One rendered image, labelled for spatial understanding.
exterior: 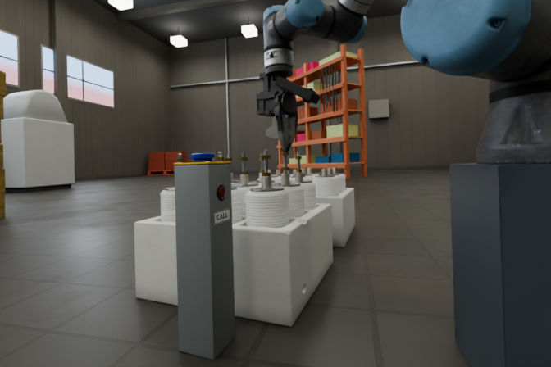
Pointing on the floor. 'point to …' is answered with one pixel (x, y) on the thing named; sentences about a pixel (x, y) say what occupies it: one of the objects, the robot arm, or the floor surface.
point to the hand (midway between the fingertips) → (288, 146)
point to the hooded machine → (36, 143)
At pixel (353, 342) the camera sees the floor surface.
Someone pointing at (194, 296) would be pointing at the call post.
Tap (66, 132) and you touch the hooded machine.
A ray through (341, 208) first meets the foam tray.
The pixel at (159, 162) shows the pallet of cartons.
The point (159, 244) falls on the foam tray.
